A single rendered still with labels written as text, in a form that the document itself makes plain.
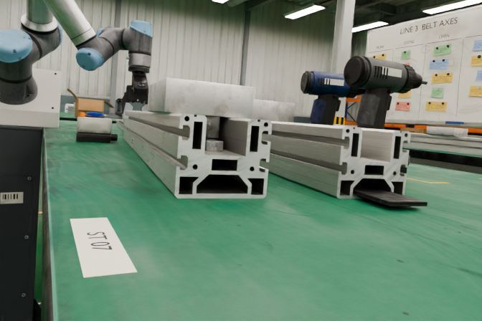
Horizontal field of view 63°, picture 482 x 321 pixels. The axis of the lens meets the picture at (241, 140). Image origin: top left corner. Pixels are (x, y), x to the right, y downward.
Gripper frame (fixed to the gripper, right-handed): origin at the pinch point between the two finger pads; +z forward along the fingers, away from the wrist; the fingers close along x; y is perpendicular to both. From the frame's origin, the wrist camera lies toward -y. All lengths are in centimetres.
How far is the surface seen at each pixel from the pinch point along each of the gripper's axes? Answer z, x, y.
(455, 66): -65, -274, 120
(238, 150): -2, -2, -96
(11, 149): 11.5, 40.1, 19.9
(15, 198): 29, 38, 20
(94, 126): -0.8, 13.1, -34.3
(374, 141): -4, -21, -95
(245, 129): -4, -2, -98
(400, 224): 3, -13, -109
